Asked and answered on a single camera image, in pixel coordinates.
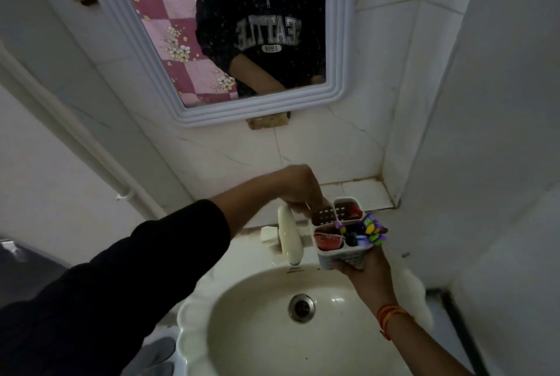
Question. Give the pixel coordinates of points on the person's left hand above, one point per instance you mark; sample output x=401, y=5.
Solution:
x=299, y=187

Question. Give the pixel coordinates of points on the white framed wall mirror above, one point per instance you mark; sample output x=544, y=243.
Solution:
x=218, y=39

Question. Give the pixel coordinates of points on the grey rounded object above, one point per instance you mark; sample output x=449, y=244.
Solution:
x=151, y=358

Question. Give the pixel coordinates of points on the white plastic toothbrush holder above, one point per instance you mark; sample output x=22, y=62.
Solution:
x=332, y=257

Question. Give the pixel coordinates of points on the dark drain pipe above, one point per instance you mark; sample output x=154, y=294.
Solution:
x=459, y=332

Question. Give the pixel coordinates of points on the metal sink drain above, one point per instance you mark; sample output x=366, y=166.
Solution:
x=301, y=308

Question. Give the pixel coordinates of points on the white faucet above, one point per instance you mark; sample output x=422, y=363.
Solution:
x=289, y=235

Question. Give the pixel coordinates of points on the person's left forearm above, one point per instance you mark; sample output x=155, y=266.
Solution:
x=175, y=253

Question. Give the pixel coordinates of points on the person's right forearm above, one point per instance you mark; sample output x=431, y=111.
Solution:
x=420, y=345

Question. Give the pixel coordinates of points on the cream ceramic sink basin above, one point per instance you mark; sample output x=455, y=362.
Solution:
x=253, y=327

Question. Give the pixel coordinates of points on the red packet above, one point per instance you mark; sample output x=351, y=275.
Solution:
x=351, y=212

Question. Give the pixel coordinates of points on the person's left fingers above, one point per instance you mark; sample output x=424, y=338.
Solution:
x=317, y=207

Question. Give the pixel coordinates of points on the person's right fingers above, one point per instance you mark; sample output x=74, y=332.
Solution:
x=350, y=267

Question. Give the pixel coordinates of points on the small white soap piece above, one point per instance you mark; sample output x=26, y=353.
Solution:
x=267, y=235

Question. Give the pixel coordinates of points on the red toothpaste tube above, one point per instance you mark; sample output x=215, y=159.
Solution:
x=327, y=241

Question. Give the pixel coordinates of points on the white wall pipe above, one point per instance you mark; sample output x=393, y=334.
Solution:
x=74, y=130

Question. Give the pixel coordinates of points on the person's right hand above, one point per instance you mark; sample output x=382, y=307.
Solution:
x=372, y=279

